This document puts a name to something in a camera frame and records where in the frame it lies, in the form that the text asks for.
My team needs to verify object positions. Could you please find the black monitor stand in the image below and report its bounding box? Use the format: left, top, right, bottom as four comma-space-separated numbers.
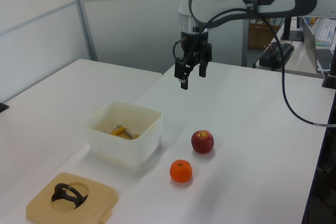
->
280, 17, 306, 42

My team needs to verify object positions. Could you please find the black pole mount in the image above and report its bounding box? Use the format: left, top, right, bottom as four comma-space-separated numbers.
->
321, 40, 336, 89

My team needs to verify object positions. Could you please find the silver laptop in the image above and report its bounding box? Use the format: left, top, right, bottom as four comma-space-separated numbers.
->
301, 16, 335, 73

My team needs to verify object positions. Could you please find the grey background desk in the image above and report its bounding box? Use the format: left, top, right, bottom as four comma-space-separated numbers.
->
253, 33, 324, 79

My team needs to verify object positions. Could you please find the grey partition post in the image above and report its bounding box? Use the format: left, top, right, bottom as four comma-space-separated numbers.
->
68, 0, 98, 62

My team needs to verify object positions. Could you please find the tan plastic lid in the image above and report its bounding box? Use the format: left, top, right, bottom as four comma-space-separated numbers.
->
25, 172, 119, 224

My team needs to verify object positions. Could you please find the orange toy mandarin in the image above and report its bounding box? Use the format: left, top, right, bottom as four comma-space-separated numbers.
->
169, 159, 193, 183

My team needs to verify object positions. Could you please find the black cable strap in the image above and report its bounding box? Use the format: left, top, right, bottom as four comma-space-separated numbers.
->
246, 0, 262, 20

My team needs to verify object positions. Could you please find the yellow C-clamp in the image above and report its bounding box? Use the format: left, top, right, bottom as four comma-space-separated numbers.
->
106, 123, 141, 140

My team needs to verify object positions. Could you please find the woven wicker basket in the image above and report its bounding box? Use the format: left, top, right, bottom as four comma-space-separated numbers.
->
248, 22, 279, 50

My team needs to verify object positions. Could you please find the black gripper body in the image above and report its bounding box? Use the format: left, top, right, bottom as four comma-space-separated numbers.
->
178, 31, 213, 64

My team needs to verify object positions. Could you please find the dark metal frame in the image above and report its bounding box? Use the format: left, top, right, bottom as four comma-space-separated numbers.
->
301, 126, 336, 224

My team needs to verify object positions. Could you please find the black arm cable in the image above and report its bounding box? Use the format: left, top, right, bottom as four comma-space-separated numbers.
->
172, 8, 336, 128

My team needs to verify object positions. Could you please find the black power supply box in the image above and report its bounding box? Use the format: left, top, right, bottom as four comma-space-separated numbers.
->
259, 42, 295, 71

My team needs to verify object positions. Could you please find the white keyboard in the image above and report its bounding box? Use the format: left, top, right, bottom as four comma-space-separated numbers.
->
314, 18, 336, 44

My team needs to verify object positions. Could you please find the white plastic container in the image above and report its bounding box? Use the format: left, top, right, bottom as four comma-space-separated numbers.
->
81, 100, 163, 167

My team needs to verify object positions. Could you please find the red toy apple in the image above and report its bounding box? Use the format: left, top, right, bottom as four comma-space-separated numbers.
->
191, 130, 215, 154

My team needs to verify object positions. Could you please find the black lid handle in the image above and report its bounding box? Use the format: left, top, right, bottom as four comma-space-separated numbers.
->
51, 183, 89, 210

